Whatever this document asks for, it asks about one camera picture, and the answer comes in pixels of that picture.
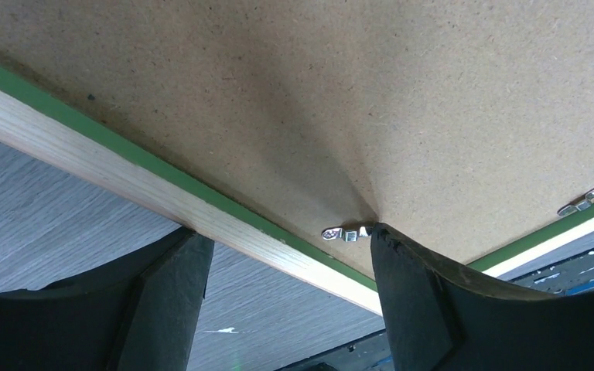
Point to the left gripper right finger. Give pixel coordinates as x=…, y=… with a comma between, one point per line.
x=442, y=315

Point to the brown backing board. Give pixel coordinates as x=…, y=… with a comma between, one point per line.
x=80, y=49

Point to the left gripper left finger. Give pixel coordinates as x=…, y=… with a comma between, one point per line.
x=137, y=312

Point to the wooden picture frame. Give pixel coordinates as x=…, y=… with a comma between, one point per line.
x=123, y=174

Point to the metal turn clip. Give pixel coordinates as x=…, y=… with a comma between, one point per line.
x=349, y=234
x=579, y=204

